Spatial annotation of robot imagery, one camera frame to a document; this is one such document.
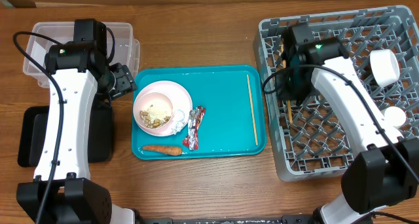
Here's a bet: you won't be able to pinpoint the wooden chopstick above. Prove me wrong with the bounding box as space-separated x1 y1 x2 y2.
280 45 293 125
246 75 259 146

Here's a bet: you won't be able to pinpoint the pink bowl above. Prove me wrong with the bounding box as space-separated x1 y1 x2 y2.
133 92 173 130

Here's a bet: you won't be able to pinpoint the food scraps rice and nuts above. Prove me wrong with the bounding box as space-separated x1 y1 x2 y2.
139 104 172 128

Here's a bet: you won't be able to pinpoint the pink round plate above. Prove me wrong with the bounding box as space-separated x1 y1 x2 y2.
134 81 192 137

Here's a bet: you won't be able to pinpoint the white tissue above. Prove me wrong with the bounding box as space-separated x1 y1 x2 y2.
171 109 185 135

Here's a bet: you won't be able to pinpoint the red silver snack wrapper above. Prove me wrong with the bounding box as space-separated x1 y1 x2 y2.
183 105 206 151

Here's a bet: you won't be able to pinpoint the white bowl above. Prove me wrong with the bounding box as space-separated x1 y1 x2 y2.
369 49 400 88

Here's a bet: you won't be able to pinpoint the white cup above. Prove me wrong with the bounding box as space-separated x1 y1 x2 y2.
381 106 407 128

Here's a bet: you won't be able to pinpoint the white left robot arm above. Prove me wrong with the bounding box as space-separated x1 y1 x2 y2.
16 19 142 223

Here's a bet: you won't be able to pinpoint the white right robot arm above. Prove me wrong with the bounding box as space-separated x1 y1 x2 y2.
274 24 418 223

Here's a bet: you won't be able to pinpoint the grey dishwasher rack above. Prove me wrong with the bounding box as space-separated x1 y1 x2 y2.
253 5 418 181

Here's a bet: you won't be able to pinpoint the black waste tray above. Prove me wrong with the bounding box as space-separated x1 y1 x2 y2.
17 102 114 167

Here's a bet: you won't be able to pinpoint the clear plastic bin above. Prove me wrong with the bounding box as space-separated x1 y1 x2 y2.
23 22 140 88

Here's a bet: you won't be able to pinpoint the teal plastic tray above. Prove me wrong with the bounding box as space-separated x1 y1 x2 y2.
131 65 267 160

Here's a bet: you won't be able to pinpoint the orange carrot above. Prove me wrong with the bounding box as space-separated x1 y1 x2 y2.
142 145 183 156

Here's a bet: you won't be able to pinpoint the black mounting rail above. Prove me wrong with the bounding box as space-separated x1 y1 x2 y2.
143 214 315 224

